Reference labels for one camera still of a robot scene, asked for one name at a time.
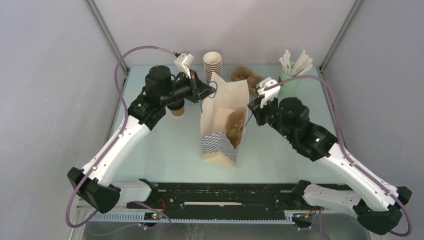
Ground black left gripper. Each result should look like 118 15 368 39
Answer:
160 69 216 106

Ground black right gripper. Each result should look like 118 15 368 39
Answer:
248 93 294 142

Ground paper takeout bag blue handles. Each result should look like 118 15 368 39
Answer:
200 73 250 168

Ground single brown paper cup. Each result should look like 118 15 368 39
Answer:
169 106 185 117

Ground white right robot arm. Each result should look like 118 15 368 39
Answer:
248 97 412 235

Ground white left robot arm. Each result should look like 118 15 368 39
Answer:
67 65 217 214

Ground stack of brown paper cups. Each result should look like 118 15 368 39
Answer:
203 51 222 82

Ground green straw holder cup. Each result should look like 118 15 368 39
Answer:
278 71 301 98

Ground bundle of white wrapped straws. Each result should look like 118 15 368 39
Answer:
279 50 313 77

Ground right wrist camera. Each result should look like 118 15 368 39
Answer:
256 77 281 109

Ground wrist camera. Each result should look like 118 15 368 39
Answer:
256 77 281 109
174 51 195 79

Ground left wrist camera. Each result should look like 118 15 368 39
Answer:
174 51 195 79

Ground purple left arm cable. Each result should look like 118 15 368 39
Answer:
65 45 181 233

